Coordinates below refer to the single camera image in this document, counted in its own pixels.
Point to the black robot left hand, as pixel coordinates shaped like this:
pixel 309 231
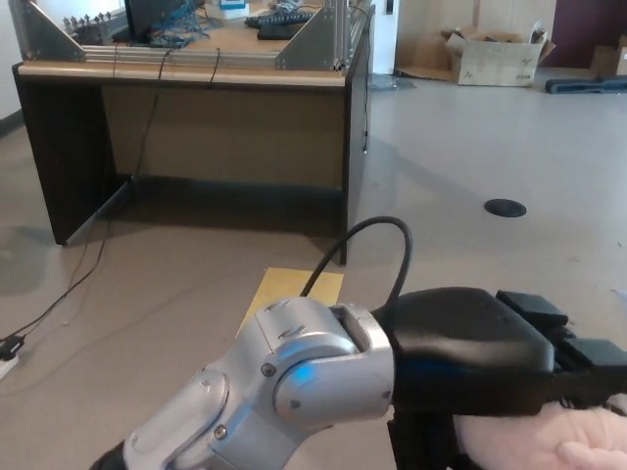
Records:
pixel 465 333

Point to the pink plush dumpling with sunglasses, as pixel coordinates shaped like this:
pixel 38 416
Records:
pixel 514 440

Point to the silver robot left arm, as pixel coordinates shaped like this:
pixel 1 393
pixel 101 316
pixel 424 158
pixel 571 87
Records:
pixel 255 391

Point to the black round floor cover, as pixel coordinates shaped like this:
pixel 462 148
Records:
pixel 505 207

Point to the yellow paper sheet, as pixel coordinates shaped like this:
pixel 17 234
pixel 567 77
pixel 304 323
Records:
pixel 289 286

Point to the clear plastic wrap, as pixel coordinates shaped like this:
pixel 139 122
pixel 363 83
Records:
pixel 392 83

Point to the open cardboard box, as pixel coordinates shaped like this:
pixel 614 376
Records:
pixel 495 63

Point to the dark blue foam piece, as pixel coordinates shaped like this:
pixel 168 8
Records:
pixel 588 85

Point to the small closed cardboard box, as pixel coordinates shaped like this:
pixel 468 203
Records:
pixel 607 59

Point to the dark wooden desk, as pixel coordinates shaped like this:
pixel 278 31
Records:
pixel 220 127

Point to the black flat case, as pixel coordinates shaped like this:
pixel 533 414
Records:
pixel 279 32

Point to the black keyboard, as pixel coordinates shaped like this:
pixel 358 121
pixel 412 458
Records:
pixel 279 18

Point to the white box with tag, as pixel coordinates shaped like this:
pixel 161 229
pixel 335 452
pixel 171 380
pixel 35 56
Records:
pixel 234 7

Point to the black monitor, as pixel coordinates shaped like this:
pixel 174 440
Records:
pixel 147 14

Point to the white power strip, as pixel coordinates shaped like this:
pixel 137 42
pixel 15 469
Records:
pixel 6 368

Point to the black wall switch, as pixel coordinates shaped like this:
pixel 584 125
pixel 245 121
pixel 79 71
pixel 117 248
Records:
pixel 389 7

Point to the black metal bracket row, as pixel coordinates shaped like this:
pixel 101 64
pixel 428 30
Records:
pixel 90 29

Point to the aluminium extrusion frame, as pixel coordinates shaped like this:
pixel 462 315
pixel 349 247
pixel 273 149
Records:
pixel 54 46

